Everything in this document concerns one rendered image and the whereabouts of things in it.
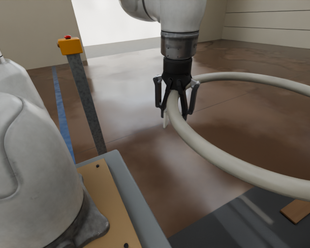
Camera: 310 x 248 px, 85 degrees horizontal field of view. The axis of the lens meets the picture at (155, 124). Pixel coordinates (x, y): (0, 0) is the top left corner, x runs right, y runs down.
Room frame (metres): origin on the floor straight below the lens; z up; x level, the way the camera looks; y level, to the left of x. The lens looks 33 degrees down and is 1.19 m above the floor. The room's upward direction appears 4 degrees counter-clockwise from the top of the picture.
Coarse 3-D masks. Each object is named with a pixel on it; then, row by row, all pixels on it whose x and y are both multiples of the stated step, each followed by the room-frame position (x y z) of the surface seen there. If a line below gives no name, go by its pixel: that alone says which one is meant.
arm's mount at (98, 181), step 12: (84, 168) 0.34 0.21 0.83; (96, 168) 0.33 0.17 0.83; (108, 168) 0.33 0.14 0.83; (84, 180) 0.29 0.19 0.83; (96, 180) 0.29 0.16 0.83; (108, 180) 0.29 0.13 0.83; (96, 192) 0.26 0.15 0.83; (108, 192) 0.25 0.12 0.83; (96, 204) 0.22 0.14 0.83; (108, 204) 0.22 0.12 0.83; (120, 204) 0.22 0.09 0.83; (108, 216) 0.20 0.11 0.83; (120, 216) 0.19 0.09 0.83; (120, 228) 0.17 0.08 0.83; (132, 228) 0.17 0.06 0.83; (96, 240) 0.15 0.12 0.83; (108, 240) 0.15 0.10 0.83; (120, 240) 0.15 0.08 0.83; (132, 240) 0.15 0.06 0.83
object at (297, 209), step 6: (288, 204) 0.64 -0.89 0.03; (294, 204) 0.64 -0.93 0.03; (300, 204) 0.64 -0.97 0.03; (306, 204) 0.63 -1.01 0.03; (282, 210) 0.60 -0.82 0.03; (288, 210) 0.60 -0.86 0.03; (294, 210) 0.60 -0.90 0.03; (300, 210) 0.60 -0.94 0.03; (306, 210) 0.60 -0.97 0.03; (288, 216) 0.56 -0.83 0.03; (294, 216) 0.56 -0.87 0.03; (300, 216) 0.56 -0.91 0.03; (294, 222) 0.53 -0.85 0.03
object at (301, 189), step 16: (208, 80) 0.57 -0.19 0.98; (224, 80) 0.59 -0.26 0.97; (240, 80) 0.58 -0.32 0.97; (256, 80) 0.57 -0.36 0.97; (272, 80) 0.54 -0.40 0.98; (288, 80) 0.52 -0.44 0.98; (176, 96) 0.42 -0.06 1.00; (176, 112) 0.34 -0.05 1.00; (176, 128) 0.29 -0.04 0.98; (192, 144) 0.24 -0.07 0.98; (208, 144) 0.23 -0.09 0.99; (208, 160) 0.21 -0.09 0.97; (224, 160) 0.20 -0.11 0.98; (240, 160) 0.19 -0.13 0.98; (240, 176) 0.17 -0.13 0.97; (256, 176) 0.16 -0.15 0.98; (272, 176) 0.16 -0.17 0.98; (288, 176) 0.16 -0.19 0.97; (288, 192) 0.14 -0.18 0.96; (304, 192) 0.14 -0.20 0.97
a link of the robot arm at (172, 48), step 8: (160, 32) 0.45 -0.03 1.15; (168, 32) 0.42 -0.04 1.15; (192, 32) 0.42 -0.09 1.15; (168, 40) 0.42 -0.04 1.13; (176, 40) 0.41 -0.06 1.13; (184, 40) 0.41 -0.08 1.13; (192, 40) 0.42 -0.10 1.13; (160, 48) 0.45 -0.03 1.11; (168, 48) 0.42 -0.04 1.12; (176, 48) 0.41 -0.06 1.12; (184, 48) 0.41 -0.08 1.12; (192, 48) 0.42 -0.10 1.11; (168, 56) 0.42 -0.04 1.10; (176, 56) 0.41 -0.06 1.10; (184, 56) 0.41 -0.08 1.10; (192, 56) 0.43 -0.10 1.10
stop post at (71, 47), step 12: (60, 48) 1.09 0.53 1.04; (72, 48) 1.12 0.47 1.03; (72, 60) 1.13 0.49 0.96; (72, 72) 1.12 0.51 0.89; (84, 72) 1.15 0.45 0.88; (84, 84) 1.14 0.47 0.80; (84, 96) 1.13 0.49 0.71; (84, 108) 1.12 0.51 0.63; (96, 120) 1.14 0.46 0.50; (96, 132) 1.13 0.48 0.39; (96, 144) 1.12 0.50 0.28
